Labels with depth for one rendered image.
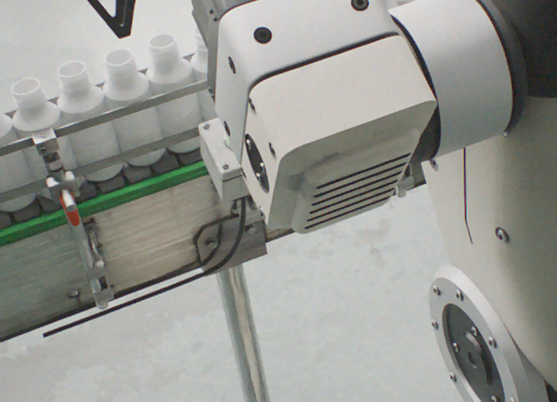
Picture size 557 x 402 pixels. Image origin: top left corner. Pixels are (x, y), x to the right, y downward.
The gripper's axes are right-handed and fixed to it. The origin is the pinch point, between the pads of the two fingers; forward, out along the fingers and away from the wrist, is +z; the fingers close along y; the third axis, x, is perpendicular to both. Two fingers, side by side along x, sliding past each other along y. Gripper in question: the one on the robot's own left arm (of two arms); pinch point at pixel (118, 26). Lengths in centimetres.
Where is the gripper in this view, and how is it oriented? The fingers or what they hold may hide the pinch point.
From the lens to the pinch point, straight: 120.8
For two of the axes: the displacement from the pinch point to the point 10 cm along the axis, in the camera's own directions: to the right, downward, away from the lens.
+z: 2.0, 8.4, 5.0
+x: 9.1, -3.5, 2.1
